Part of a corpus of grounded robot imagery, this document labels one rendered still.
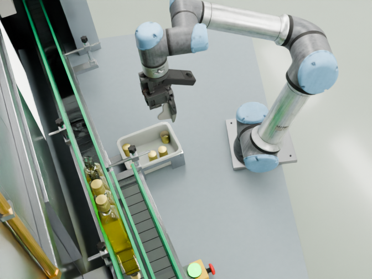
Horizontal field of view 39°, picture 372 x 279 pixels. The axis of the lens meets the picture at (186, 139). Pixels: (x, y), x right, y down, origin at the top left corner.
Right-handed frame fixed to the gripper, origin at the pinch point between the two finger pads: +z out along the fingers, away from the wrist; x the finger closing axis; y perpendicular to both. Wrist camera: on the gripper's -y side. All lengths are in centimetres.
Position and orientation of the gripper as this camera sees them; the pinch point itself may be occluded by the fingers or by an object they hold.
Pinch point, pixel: (171, 112)
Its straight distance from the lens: 168.0
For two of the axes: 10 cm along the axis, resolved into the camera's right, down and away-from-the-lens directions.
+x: 3.7, 7.1, -5.9
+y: -9.2, 3.6, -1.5
